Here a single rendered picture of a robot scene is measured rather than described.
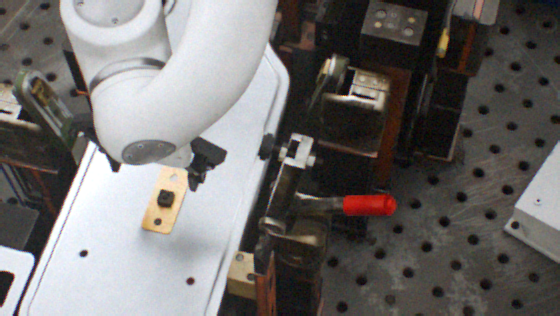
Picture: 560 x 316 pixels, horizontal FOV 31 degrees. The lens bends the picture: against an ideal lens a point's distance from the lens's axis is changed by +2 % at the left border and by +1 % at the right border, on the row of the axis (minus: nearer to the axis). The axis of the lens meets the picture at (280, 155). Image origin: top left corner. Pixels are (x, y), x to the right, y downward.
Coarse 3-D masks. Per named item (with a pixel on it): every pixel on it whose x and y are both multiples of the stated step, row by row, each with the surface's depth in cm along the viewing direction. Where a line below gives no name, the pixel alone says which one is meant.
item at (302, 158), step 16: (272, 144) 100; (288, 144) 101; (304, 144) 100; (288, 160) 99; (304, 160) 99; (320, 160) 100; (288, 176) 101; (272, 192) 113; (288, 192) 105; (272, 208) 109; (288, 208) 108
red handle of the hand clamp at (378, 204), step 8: (296, 200) 111; (304, 200) 111; (312, 200) 110; (320, 200) 109; (328, 200) 109; (336, 200) 108; (344, 200) 107; (352, 200) 106; (360, 200) 106; (368, 200) 105; (376, 200) 104; (384, 200) 104; (392, 200) 104; (296, 208) 111; (304, 208) 110; (312, 208) 109; (320, 208) 109; (328, 208) 108; (336, 208) 108; (344, 208) 107; (352, 208) 106; (360, 208) 106; (368, 208) 105; (376, 208) 104; (384, 208) 104; (392, 208) 104
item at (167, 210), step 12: (168, 168) 122; (168, 180) 122; (180, 180) 122; (156, 192) 121; (168, 192) 120; (180, 192) 121; (156, 204) 120; (168, 204) 119; (180, 204) 120; (144, 216) 119; (156, 216) 119; (168, 216) 119; (144, 228) 119; (156, 228) 119; (168, 228) 119
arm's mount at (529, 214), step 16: (544, 176) 145; (528, 192) 144; (544, 192) 144; (528, 208) 143; (544, 208) 143; (512, 224) 150; (528, 224) 146; (544, 224) 142; (528, 240) 149; (544, 240) 146
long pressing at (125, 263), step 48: (288, 96) 127; (240, 144) 124; (96, 192) 121; (144, 192) 121; (192, 192) 121; (240, 192) 121; (48, 240) 119; (96, 240) 118; (144, 240) 118; (192, 240) 118; (240, 240) 118; (48, 288) 116; (96, 288) 116; (144, 288) 116; (192, 288) 116
